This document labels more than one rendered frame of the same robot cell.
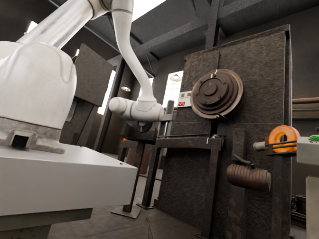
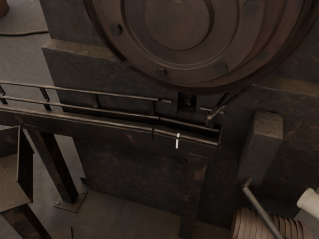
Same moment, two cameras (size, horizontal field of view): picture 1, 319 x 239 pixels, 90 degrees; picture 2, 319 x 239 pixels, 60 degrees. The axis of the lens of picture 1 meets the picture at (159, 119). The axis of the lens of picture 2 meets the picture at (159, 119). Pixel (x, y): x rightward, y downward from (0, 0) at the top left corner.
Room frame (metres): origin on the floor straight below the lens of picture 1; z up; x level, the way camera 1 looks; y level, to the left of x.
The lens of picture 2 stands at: (0.83, -0.14, 1.33)
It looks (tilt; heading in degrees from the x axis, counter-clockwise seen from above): 46 degrees down; 334
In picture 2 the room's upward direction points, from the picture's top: straight up
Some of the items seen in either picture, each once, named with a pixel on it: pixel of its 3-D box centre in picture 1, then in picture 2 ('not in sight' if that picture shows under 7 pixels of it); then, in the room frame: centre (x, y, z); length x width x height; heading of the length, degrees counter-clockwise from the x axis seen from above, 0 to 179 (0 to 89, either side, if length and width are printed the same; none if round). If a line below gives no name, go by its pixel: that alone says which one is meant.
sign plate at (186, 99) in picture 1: (188, 98); not in sight; (1.63, -0.27, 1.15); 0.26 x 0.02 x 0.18; 47
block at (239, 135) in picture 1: (239, 145); (257, 149); (1.17, -0.63, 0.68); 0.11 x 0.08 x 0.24; 137
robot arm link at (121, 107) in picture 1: (123, 107); not in sight; (0.86, 0.21, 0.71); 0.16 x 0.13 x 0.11; 163
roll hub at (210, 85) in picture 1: (211, 89); (179, 13); (1.25, -0.38, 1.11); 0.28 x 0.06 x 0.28; 47
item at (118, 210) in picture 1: (134, 166); (16, 220); (1.45, 0.14, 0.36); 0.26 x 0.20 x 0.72; 82
